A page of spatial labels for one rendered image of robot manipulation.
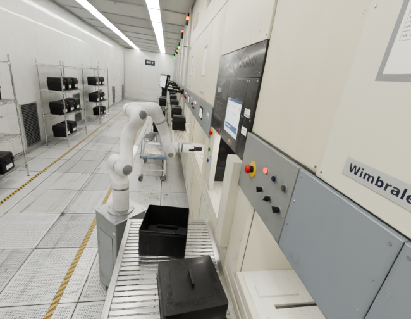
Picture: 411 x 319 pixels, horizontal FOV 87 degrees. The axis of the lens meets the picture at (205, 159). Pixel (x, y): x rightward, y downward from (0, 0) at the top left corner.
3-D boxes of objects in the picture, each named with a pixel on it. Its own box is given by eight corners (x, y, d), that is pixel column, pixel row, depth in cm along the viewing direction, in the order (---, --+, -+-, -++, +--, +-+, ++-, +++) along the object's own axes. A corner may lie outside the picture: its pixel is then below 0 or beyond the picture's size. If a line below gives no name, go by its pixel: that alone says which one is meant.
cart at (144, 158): (141, 161, 462) (142, 139, 446) (166, 162, 474) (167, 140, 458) (138, 181, 373) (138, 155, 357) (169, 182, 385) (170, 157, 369)
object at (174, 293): (156, 275, 116) (157, 256, 112) (208, 268, 125) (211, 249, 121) (161, 335, 90) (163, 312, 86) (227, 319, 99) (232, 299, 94)
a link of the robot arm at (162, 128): (164, 126, 159) (177, 157, 178) (165, 116, 171) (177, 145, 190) (152, 130, 159) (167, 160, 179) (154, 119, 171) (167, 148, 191)
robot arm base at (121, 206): (102, 208, 166) (101, 187, 159) (124, 199, 181) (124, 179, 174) (117, 219, 156) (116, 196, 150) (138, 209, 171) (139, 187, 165)
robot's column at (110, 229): (98, 283, 190) (93, 208, 164) (126, 264, 212) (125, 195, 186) (117, 303, 176) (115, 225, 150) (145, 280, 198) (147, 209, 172)
